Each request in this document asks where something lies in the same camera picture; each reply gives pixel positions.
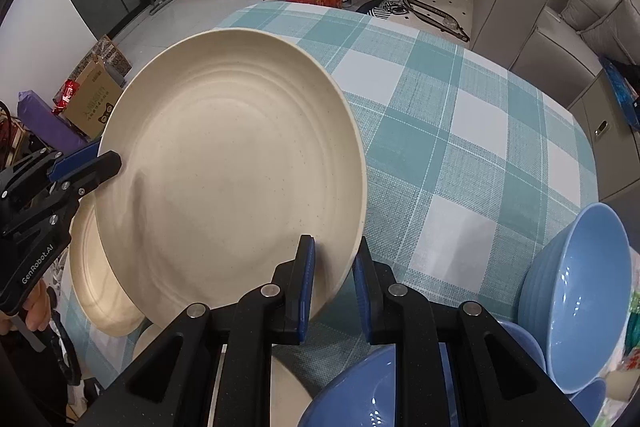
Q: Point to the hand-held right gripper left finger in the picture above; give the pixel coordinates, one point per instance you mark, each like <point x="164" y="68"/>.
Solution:
<point x="306" y="287"/>

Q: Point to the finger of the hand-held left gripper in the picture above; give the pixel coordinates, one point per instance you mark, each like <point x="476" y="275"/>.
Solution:
<point x="75" y="159"/>
<point x="102" y="167"/>

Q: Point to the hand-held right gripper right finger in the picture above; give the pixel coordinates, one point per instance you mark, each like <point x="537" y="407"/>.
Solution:
<point x="361" y="297"/>

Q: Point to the cream plate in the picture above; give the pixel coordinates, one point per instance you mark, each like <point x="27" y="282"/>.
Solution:
<point x="287" y="387"/>
<point x="95" y="287"/>
<point x="225" y="182"/>

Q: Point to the blue bowl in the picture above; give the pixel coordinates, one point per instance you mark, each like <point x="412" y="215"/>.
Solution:
<point x="580" y="297"/>
<point x="360" y="397"/>
<point x="590" y="402"/>

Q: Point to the person's left hand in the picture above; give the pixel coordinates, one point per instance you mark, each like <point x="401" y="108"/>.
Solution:
<point x="39" y="314"/>

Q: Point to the purple bag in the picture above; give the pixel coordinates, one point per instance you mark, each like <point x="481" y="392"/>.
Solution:
<point x="45" y="122"/>

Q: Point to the brown cardboard box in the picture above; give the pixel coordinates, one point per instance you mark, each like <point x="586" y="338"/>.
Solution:
<point x="95" y="102"/>

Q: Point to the red packet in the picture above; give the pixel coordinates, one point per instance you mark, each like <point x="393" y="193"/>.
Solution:
<point x="65" y="97"/>

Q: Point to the patterned cardboard box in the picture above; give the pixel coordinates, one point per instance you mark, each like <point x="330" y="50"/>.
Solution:
<point x="110" y="54"/>

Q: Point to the clear black-trimmed bag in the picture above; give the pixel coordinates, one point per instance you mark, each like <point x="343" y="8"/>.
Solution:
<point x="440" y="17"/>

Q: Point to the blue packet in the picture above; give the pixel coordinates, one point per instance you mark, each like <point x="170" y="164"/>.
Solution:
<point x="620" y="92"/>

